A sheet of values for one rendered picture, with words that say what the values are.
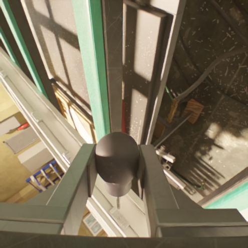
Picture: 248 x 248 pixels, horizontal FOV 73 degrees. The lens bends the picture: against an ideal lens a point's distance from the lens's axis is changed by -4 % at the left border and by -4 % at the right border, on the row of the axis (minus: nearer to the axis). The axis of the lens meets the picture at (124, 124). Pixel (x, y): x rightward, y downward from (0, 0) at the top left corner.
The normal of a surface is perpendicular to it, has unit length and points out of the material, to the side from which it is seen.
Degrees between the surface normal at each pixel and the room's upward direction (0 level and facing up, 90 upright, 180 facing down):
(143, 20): 0
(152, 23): 0
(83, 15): 0
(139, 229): 90
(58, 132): 90
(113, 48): 90
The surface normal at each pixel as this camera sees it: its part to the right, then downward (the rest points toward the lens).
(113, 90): 0.68, 0.59
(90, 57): -0.73, 0.53
